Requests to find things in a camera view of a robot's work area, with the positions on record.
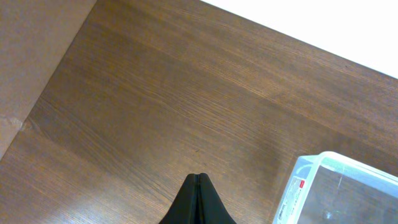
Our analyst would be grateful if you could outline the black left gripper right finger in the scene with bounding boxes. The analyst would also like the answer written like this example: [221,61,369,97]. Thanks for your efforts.
[197,173,236,224]

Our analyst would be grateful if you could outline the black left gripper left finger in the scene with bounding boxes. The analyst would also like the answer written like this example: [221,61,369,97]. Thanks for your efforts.
[159,174,197,224]

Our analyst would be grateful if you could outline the clear plastic container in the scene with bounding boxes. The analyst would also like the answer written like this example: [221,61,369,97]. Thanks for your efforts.
[273,151,397,224]

